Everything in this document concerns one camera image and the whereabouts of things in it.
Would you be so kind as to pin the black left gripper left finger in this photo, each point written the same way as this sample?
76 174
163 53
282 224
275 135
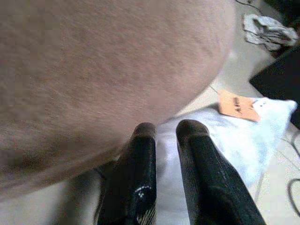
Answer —
138 175

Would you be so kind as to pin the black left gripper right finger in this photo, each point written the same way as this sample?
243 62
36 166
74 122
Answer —
206 178

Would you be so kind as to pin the grey pillow with orange tag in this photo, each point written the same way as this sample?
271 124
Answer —
234 140

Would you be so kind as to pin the brown round velvet sofa chair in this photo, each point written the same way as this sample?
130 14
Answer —
93 70

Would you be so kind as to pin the black square box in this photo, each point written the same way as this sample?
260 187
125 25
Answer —
281 77

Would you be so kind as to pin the crumpled white cloth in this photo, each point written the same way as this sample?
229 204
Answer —
264 30

